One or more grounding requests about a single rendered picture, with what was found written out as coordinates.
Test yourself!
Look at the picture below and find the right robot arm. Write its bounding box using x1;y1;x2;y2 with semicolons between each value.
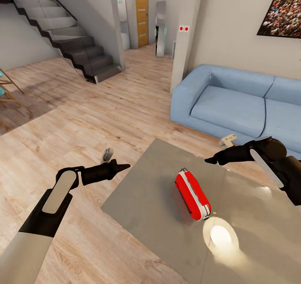
205;134;301;213

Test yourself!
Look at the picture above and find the radio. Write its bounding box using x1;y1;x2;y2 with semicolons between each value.
175;169;211;220

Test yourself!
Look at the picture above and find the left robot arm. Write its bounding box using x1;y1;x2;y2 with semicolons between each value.
0;148;131;284

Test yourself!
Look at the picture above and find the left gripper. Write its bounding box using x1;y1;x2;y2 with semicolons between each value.
94;159;131;182

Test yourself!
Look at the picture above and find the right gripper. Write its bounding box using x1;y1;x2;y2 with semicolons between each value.
205;145;242;166

